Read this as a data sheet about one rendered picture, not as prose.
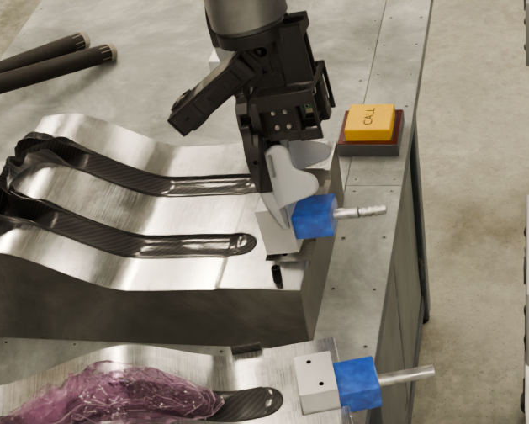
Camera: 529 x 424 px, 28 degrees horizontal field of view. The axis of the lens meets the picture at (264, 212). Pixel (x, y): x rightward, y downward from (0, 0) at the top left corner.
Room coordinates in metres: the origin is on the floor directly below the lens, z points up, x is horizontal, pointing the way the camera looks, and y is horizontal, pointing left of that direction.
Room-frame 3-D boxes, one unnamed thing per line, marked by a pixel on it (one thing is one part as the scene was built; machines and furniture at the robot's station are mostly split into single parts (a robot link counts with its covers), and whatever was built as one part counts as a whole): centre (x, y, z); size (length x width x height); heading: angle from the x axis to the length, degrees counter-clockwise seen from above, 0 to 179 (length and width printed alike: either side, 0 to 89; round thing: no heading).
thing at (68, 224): (0.98, 0.16, 0.92); 0.35 x 0.16 x 0.09; 72
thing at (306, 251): (0.86, -0.02, 0.87); 0.05 x 0.05 x 0.04; 72
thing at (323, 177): (0.97, -0.06, 0.87); 0.05 x 0.05 x 0.04; 72
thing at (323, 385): (0.68, -0.07, 0.86); 0.13 x 0.05 x 0.05; 89
